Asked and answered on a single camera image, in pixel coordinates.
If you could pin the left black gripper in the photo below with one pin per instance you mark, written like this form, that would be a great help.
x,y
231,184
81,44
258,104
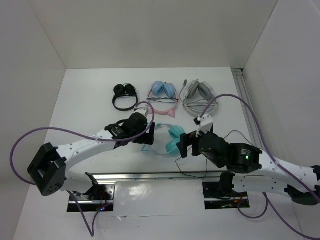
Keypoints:
x,y
146,138

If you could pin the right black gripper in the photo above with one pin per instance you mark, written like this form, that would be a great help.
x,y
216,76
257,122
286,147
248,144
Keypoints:
x,y
186,139

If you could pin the teal cat-ear headphones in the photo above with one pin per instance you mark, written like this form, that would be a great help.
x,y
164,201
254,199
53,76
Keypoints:
x,y
171,148

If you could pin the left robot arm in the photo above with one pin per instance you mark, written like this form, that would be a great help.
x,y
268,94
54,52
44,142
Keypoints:
x,y
50,168

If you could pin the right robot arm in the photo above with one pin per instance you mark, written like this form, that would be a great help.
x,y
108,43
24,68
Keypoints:
x,y
250,169

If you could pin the pink blue cat-ear headphones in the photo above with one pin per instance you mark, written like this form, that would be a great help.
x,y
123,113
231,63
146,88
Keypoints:
x,y
163,92

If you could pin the black on-ear headphones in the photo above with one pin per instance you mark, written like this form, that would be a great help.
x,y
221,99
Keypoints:
x,y
126,90

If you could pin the white grey headset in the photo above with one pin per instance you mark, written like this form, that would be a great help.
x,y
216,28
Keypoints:
x,y
195,96

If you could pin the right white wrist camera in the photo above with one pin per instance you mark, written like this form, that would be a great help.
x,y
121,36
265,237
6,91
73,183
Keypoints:
x,y
204,124

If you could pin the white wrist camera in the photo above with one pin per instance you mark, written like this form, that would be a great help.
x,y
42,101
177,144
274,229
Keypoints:
x,y
143,110
204,124

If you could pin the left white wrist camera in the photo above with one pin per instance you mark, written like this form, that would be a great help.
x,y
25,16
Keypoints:
x,y
143,110

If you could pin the aluminium front rail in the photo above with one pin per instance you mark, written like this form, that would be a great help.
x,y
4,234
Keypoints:
x,y
116,177

